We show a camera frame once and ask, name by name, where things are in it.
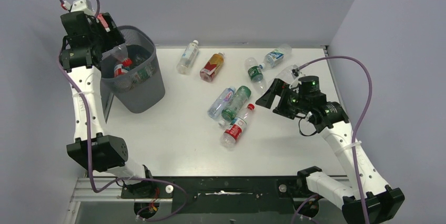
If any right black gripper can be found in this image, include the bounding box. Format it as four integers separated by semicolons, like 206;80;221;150
256;79;309;119

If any plain clear bottle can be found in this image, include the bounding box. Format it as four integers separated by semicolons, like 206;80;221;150
275;65;300;84

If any green label clear bottle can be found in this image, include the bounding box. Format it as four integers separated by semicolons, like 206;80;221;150
244;57;267;95

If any green tinted bottle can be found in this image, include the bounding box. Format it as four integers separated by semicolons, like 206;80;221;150
218;85;251;127

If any red label bottle front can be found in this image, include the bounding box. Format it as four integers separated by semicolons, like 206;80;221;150
113;64;130;77

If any green cap clear bottle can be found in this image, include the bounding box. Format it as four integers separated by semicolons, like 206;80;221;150
134;64;157;83

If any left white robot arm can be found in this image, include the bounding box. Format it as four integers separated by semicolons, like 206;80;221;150
57;11;149;185

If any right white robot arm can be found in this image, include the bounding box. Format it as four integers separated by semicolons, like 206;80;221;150
256;76;405;223

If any grey ribbed waste bin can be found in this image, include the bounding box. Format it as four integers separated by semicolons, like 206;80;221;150
101;25;165;114

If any blue label clear bottle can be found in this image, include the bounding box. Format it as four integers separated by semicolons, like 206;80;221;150
259;44;292;70

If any pink blue label bottle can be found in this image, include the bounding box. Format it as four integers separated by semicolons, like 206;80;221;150
207;86;236;120

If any red yellow label bottle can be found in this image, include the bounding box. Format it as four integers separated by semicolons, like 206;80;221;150
199;52;225;83

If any clear bottle white label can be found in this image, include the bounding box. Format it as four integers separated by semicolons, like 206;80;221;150
176;40;199;75

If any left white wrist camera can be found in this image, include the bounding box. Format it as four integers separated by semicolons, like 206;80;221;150
70;0;95;16

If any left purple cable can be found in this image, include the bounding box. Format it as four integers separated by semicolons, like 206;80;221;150
57;0;190;222

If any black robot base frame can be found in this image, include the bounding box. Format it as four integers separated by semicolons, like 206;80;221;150
120;176;312;217

